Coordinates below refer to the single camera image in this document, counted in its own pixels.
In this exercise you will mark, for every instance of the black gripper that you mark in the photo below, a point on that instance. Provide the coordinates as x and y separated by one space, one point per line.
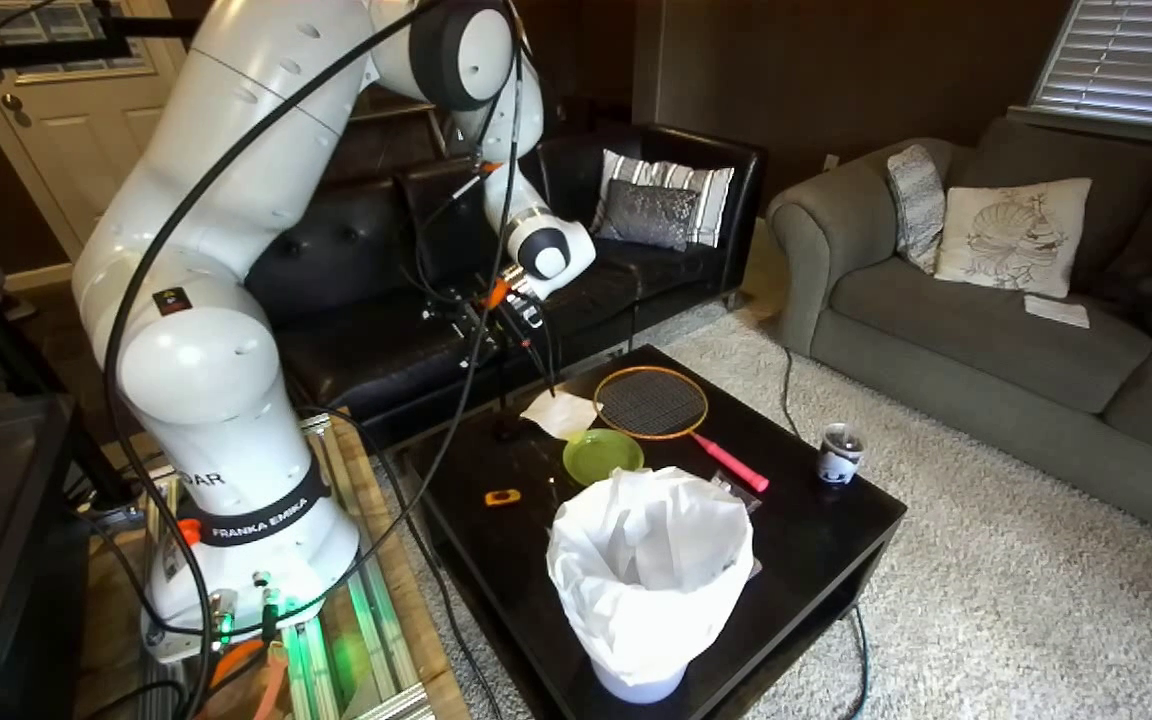
502 319

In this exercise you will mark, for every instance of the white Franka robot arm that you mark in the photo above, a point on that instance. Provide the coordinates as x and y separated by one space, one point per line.
200 360

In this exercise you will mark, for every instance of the beige paper napkin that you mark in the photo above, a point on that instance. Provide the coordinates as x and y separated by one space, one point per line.
559 415

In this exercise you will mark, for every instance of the black leather couch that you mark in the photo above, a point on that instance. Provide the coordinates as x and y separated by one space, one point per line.
363 335

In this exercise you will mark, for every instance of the green plastic plate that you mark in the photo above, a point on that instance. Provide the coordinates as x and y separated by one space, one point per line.
602 456

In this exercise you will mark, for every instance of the dark grey couch pillow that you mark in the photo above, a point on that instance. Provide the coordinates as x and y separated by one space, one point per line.
648 217

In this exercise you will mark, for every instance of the white striped couch pillow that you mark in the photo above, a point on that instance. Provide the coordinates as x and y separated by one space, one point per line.
680 183

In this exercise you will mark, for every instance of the black coffee table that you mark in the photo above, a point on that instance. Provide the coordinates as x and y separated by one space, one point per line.
509 586

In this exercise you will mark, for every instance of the wooden robot platform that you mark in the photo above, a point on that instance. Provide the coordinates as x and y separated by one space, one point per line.
403 586

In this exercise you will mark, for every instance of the white bin with plastic bag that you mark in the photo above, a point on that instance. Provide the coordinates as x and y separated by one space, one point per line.
648 572

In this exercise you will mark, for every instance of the small drink can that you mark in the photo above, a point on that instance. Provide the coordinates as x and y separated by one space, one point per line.
838 462

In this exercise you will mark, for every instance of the grey fabric sofa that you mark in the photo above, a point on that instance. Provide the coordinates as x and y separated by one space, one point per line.
976 346

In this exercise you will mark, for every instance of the white panel door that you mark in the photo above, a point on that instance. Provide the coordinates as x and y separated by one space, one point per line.
58 146

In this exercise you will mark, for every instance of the black tripod leg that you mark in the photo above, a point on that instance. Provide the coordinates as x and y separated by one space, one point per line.
16 350

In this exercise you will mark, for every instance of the white printed pillow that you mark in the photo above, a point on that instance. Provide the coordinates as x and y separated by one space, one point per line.
1013 236

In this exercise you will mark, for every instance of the white paper sheet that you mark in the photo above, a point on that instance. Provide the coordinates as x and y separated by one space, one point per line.
1058 315

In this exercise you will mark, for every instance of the white window blinds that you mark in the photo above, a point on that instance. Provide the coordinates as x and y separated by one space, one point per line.
1128 62

